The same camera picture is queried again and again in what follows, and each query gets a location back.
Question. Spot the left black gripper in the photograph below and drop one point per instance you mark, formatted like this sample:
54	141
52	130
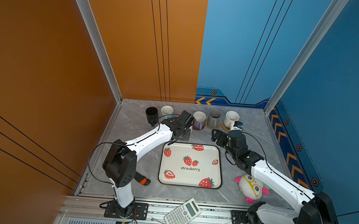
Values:
187	134

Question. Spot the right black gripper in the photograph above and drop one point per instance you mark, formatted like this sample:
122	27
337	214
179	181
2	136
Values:
223	136

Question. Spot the paw shaped wooden coaster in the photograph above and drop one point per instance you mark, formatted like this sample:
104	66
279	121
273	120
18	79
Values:
226	129

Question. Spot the white mug purple handle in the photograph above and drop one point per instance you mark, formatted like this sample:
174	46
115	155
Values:
199	120

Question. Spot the white speckled mug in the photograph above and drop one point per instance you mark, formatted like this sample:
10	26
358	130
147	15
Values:
230	118

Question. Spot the grey metal mug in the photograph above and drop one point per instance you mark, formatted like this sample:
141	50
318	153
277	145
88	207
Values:
215	114

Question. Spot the white mug blue handle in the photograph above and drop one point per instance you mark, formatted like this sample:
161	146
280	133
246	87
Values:
167	112

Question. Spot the black mug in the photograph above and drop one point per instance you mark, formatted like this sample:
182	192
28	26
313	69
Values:
152	116

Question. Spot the woven rattan coaster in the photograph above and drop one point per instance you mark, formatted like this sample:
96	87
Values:
213	124

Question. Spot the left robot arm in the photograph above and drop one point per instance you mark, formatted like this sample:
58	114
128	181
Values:
121	160

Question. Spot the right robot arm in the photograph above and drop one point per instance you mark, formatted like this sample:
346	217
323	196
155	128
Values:
307	207

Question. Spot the strawberry print serving tray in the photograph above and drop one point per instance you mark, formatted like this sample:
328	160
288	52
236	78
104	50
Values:
194	165

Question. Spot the white unicorn plush toy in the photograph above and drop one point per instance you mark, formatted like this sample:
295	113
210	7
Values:
252	188

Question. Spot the black orange tool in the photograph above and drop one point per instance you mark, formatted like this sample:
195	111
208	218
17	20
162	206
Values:
142	179

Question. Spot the white scientific calculator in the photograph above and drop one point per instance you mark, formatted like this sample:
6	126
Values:
184	213

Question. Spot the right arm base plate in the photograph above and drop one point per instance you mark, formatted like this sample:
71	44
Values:
244	217

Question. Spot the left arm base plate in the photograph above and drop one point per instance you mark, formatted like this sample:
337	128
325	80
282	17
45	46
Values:
135	210

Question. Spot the right aluminium corner post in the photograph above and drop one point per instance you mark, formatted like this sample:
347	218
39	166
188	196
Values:
321	29

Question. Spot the aluminium corner post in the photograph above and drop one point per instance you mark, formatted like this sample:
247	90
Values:
96	38
321	29

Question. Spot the left aluminium corner post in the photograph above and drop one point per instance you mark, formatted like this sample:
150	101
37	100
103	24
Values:
96	38

